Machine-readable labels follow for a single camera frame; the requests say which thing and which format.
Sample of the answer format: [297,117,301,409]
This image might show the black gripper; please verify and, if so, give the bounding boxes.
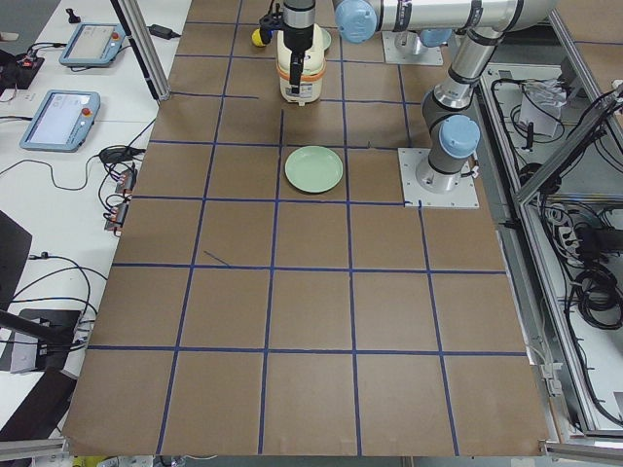
[283,24,314,96]

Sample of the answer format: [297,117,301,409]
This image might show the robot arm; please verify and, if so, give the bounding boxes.
[333,0,557,110]
[416,26,503,195]

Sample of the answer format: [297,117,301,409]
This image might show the green plate near arm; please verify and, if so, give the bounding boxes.
[284,146,344,194]
[321,28,332,51]

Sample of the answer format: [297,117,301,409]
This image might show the white rice cooker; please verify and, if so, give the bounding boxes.
[275,22,328,105]

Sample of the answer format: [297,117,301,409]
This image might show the yellow toy pepper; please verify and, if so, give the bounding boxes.
[251,28,271,48]

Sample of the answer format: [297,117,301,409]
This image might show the black power adapter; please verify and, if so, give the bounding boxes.
[148,24,180,40]

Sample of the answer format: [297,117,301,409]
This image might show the blue teach pendant far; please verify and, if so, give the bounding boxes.
[58,22,126,67]

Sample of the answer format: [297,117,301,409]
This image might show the blue teach pendant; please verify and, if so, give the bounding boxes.
[19,90,101,153]
[58,22,126,67]

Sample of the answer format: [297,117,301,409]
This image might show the blue teach pendant near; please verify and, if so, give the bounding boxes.
[19,90,101,153]

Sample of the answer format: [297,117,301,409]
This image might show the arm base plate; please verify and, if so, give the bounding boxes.
[382,31,444,66]
[398,148,480,209]

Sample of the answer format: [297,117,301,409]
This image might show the aluminium frame post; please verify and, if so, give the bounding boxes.
[110,0,170,101]

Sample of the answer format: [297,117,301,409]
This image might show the coiled black cables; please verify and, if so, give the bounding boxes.
[564,271,623,337]

